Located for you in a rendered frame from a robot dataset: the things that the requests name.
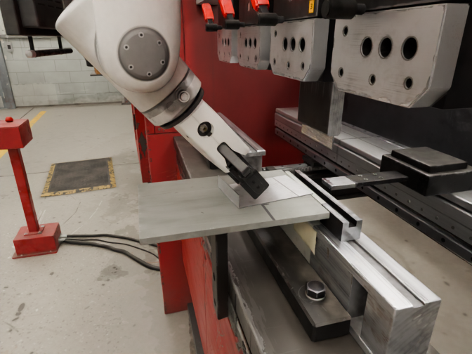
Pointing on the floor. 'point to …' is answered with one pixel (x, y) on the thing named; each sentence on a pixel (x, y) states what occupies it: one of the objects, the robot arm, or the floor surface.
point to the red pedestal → (42, 235)
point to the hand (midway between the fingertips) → (246, 178)
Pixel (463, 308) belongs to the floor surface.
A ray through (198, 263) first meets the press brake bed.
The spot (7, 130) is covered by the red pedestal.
